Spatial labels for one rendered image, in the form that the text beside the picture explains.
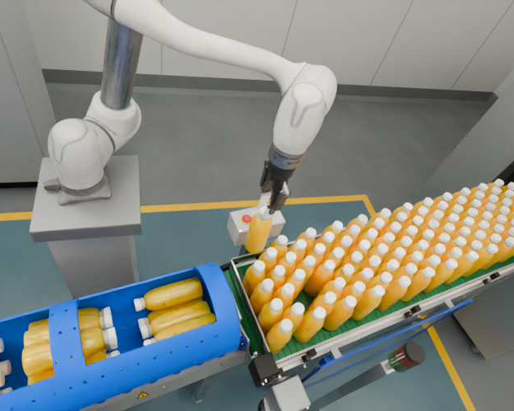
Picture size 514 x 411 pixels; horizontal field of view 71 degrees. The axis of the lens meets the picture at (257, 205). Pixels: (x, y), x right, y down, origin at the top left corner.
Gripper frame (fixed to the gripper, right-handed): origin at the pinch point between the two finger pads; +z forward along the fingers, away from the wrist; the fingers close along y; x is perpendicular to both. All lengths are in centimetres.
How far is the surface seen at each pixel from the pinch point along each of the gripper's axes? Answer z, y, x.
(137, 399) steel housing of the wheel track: 50, 30, -47
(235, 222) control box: 25.9, -12.9, -1.2
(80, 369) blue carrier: 15, 25, -58
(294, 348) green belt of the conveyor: 46, 33, 8
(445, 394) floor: 136, 75, 125
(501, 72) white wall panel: 92, -182, 424
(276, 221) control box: 25.9, -9.2, 14.6
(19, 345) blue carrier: 36, 7, -75
